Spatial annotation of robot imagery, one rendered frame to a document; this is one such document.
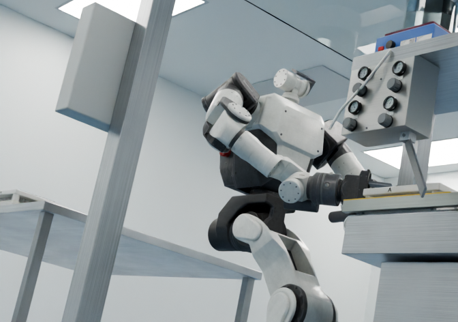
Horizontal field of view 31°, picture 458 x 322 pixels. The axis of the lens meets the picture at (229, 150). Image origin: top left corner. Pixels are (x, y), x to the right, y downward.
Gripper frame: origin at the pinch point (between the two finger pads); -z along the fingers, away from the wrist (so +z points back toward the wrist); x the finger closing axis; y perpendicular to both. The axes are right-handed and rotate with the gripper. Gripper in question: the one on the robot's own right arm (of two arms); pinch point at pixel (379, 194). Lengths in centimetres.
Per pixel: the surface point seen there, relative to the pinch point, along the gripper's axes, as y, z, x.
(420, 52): 18.9, -8.7, -33.2
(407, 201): 15.9, -9.9, 5.4
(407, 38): 10.2, -3.4, -41.1
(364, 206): 8.6, 1.8, 5.9
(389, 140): 5.4, -1.6, -13.6
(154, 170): -429, 280, -118
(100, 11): 66, 56, -18
